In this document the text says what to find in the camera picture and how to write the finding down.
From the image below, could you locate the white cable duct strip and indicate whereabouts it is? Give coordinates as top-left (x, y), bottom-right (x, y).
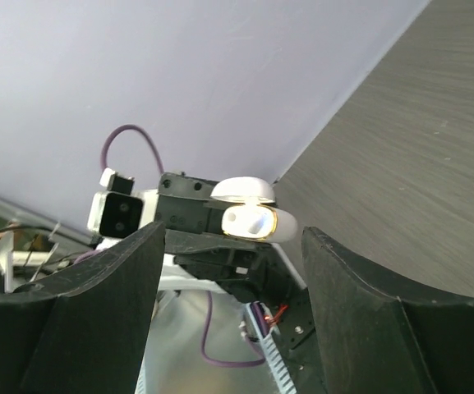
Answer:
top-left (134, 301), bottom-right (299, 394)

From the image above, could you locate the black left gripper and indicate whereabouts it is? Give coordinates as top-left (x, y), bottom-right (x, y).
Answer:
top-left (155, 172), bottom-right (303, 304)

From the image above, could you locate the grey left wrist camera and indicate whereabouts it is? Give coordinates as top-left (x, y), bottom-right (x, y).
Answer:
top-left (86, 167), bottom-right (159, 240)

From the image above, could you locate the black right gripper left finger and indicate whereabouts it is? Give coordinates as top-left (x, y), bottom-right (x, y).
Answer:
top-left (0, 222), bottom-right (165, 394)

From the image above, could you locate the white charging case gold trim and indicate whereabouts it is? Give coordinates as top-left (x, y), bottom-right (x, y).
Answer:
top-left (210, 176), bottom-right (298, 244)

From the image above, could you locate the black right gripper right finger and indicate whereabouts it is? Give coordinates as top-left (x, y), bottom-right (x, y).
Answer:
top-left (301, 227), bottom-right (474, 393)

